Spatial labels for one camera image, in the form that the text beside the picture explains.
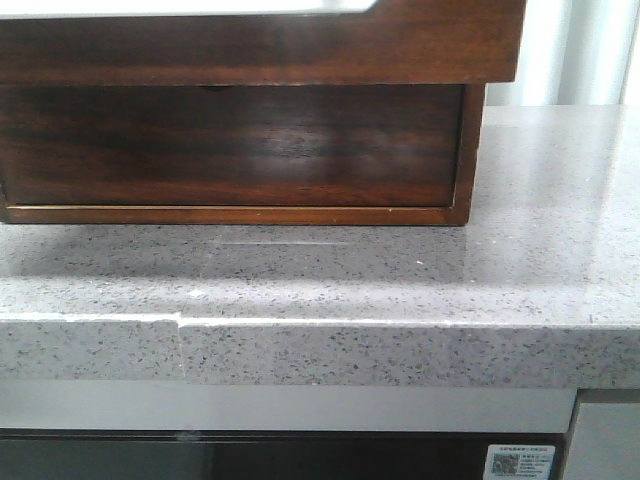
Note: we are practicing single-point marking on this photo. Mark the wooden drawer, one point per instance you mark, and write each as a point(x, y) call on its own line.
point(250, 150)
point(394, 42)

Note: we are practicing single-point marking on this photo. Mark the dark wooden drawer cabinet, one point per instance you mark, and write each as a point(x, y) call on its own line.
point(472, 150)

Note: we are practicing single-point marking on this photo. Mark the white QR code sticker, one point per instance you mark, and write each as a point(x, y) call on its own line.
point(516, 462)

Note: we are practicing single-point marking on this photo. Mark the grey cabinet door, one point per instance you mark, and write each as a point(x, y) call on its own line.
point(604, 440)

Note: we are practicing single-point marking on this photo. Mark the black appliance under counter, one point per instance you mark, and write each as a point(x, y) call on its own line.
point(113, 454)

